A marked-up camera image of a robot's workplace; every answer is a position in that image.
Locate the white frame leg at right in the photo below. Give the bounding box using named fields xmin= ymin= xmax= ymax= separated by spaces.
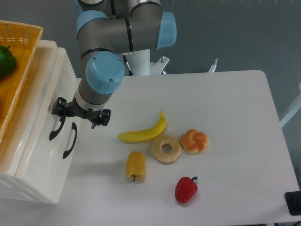
xmin=280 ymin=83 xmax=301 ymax=127

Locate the green bell pepper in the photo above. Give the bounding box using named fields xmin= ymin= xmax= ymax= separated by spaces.
xmin=0 ymin=45 xmax=17 ymax=78

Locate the plain bagel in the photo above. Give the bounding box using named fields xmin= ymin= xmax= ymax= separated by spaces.
xmin=151 ymin=135 xmax=182 ymax=164

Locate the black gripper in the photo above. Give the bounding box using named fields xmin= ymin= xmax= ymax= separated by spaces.
xmin=51 ymin=97 xmax=111 ymax=129

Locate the yellow bell pepper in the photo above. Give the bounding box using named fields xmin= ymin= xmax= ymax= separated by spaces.
xmin=126 ymin=151 xmax=146 ymax=182

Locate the white plastic drawer cabinet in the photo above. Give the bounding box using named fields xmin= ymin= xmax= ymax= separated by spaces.
xmin=0 ymin=39 xmax=86 ymax=204

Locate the red bell pepper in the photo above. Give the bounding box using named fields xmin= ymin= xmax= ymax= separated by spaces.
xmin=174 ymin=177 xmax=198 ymax=204

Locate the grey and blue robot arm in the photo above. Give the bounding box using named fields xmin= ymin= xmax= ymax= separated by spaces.
xmin=52 ymin=0 xmax=177 ymax=127

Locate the orange woven basket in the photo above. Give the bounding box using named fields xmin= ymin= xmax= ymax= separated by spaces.
xmin=0 ymin=20 xmax=43 ymax=138

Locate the black device at table edge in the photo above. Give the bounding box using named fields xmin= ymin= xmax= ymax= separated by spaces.
xmin=285 ymin=191 xmax=301 ymax=216

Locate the knotted bread roll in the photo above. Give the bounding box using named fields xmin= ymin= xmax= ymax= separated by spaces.
xmin=180 ymin=129 xmax=209 ymax=155

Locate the yellow banana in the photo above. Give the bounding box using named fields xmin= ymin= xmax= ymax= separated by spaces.
xmin=118 ymin=111 xmax=167 ymax=143

